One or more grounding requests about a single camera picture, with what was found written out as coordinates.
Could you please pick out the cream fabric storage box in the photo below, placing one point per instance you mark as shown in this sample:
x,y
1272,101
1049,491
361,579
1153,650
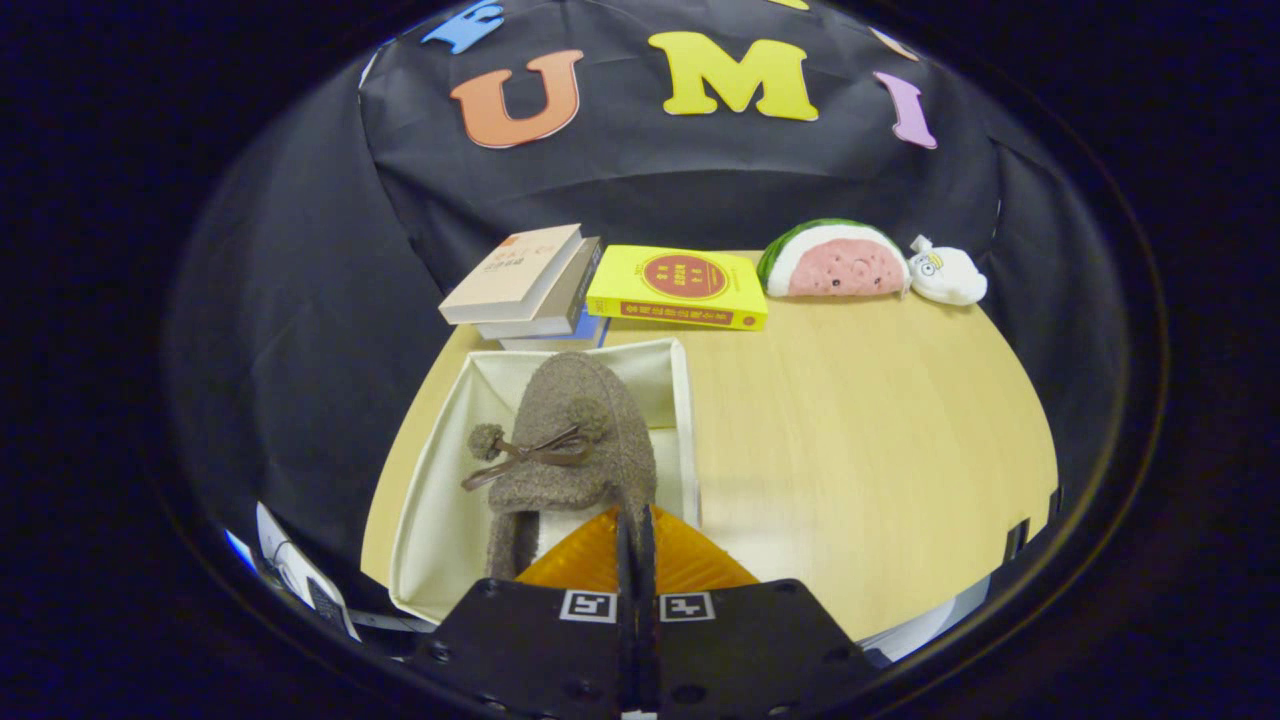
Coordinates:
x,y
440,520

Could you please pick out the grey book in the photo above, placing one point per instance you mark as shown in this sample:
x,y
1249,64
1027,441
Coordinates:
x,y
560,300

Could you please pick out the beige paperback book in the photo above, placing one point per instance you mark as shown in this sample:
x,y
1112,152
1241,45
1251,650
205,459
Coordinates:
x,y
510,275

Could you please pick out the yellow book with red circle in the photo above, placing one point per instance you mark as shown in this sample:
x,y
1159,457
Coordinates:
x,y
680,280

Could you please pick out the white object with dark patch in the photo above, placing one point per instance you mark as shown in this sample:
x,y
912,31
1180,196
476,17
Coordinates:
x,y
290,560

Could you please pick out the white plush toy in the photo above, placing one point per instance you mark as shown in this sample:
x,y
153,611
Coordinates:
x,y
950,275

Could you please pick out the watermelon slice plush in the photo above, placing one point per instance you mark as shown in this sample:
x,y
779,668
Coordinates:
x,y
840,265

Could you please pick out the brown fuzzy shoe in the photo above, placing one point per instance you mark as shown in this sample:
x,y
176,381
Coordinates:
x,y
580,400

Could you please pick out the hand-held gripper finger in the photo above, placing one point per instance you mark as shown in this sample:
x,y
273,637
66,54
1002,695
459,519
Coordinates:
x,y
648,620
626,620

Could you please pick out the black backdrop cloth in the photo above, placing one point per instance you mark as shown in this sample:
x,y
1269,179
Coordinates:
x,y
300,300

